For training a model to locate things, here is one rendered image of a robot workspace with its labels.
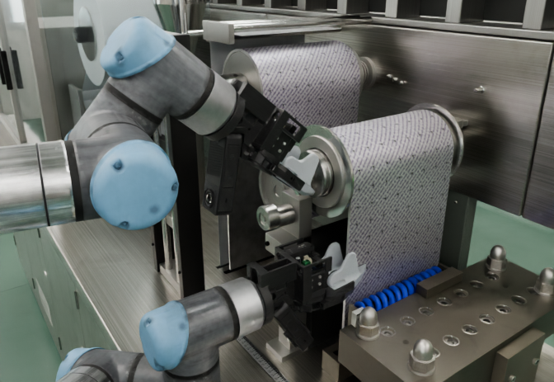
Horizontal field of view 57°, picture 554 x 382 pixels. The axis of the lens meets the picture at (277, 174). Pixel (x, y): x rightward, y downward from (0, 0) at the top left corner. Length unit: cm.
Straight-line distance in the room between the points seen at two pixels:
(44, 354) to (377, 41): 198
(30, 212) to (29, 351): 215
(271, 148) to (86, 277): 69
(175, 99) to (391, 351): 47
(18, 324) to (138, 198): 236
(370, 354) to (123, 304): 56
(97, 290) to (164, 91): 69
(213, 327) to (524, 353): 47
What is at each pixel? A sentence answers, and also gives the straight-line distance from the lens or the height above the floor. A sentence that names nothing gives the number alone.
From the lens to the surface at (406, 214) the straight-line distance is 88.
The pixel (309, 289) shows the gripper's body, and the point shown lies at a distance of 74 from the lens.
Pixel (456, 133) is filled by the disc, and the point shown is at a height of 128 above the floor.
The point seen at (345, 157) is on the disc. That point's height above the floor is 129.
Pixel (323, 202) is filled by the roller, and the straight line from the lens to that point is 80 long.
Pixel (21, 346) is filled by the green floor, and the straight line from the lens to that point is 265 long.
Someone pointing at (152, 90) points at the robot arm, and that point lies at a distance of 58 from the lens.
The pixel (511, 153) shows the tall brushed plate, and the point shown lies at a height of 125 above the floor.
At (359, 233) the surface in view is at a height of 116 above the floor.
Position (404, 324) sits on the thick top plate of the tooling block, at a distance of 84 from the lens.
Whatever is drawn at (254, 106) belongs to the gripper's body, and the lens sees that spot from 66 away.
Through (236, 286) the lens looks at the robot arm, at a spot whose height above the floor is 115.
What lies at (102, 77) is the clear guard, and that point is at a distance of 163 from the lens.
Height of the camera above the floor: 153
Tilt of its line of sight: 21 degrees down
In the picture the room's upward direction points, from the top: straight up
